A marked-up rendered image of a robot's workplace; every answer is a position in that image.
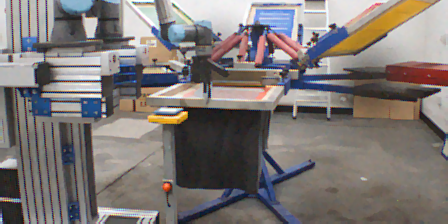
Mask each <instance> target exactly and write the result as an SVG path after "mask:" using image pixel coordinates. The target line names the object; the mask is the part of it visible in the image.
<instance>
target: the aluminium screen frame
mask: <svg viewBox="0 0 448 224"><path fill-rule="evenodd" d="M194 85H196V84H191V82H190V81H189V82H187V83H179V84H175V85H174V86H171V87H170V88H166V89H164V90H162V91H159V92H156V93H155V94H151V95H150V96H148V97H146V105H152V106H187V107H204V108H221V109H256V110H274V109H275V107H276V106H277V105H278V102H279V101H280V100H281V97H282V96H283V95H284V86H277V88H275V91H273V92H272V94H271V95H270V96H269V98H268V99H267V100H243V99H223V98H208V101H207V103H206V104H205V105H204V101H203V98H202V97H171V96H173V95H175V94H178V93H180V92H181V91H185V90H187V89H188V88H190V87H193V86H194Z"/></svg>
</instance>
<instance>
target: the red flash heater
mask: <svg viewBox="0 0 448 224"><path fill-rule="evenodd" d="M385 73H386V75H387V80H386V81H396V82H407V83H414V84H422V85H437V86H444V87H448V64H442V63H430V62H417V61H410V62H407V61H406V62H402V63H394V64H390V65H386V71H385Z"/></svg>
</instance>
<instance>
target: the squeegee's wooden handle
mask: <svg viewBox="0 0 448 224"><path fill-rule="evenodd" d="M228 70H229V72H231V74H230V75H229V77H228V78H224V77H223V76H221V75H220V74H218V73H217V72H215V71H213V70H212V81H250V82H260V84H262V76H266V70H241V69H228Z"/></svg>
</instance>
